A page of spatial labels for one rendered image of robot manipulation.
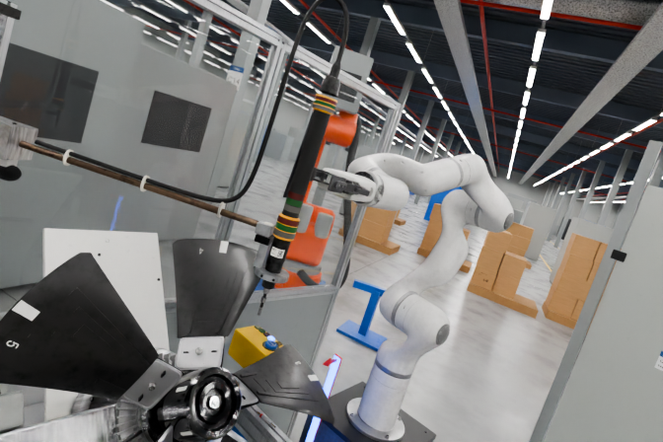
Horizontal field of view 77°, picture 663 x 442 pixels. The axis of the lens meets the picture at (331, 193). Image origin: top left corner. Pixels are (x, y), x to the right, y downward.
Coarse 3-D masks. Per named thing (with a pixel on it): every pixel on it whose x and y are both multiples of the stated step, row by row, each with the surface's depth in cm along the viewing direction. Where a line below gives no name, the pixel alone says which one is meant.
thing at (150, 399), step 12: (156, 360) 73; (156, 372) 73; (168, 372) 74; (180, 372) 75; (144, 384) 73; (156, 384) 74; (168, 384) 75; (132, 396) 73; (144, 396) 74; (156, 396) 75
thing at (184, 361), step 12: (204, 336) 85; (216, 336) 85; (180, 348) 83; (192, 348) 83; (204, 348) 83; (216, 348) 83; (180, 360) 82; (192, 360) 82; (204, 360) 82; (216, 360) 82
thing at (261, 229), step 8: (264, 224) 81; (256, 232) 81; (264, 232) 81; (256, 240) 81; (264, 240) 80; (272, 240) 84; (264, 248) 81; (264, 256) 81; (256, 264) 82; (264, 264) 84; (256, 272) 81; (264, 272) 80; (280, 272) 83; (272, 280) 79; (280, 280) 80
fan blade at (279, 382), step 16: (272, 352) 104; (288, 352) 107; (256, 368) 96; (272, 368) 98; (288, 368) 101; (304, 368) 105; (256, 384) 90; (272, 384) 92; (288, 384) 95; (304, 384) 99; (320, 384) 103; (272, 400) 87; (288, 400) 90; (304, 400) 94; (320, 400) 98; (320, 416) 94
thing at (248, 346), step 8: (248, 328) 137; (240, 336) 132; (248, 336) 132; (256, 336) 133; (264, 336) 135; (232, 344) 134; (240, 344) 132; (248, 344) 129; (256, 344) 128; (232, 352) 134; (240, 352) 131; (248, 352) 129; (256, 352) 127; (264, 352) 125; (240, 360) 131; (248, 360) 129; (256, 360) 127
